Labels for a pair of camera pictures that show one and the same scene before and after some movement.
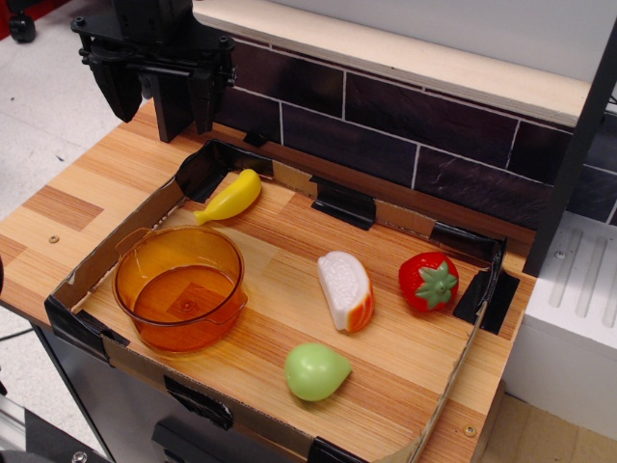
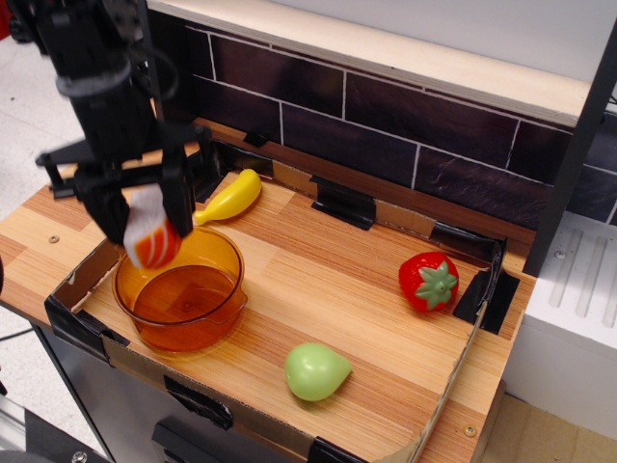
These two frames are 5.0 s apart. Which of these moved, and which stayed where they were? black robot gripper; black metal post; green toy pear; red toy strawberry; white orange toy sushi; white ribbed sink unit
Moved: black robot gripper; white orange toy sushi
Stayed: red toy strawberry; white ribbed sink unit; green toy pear; black metal post
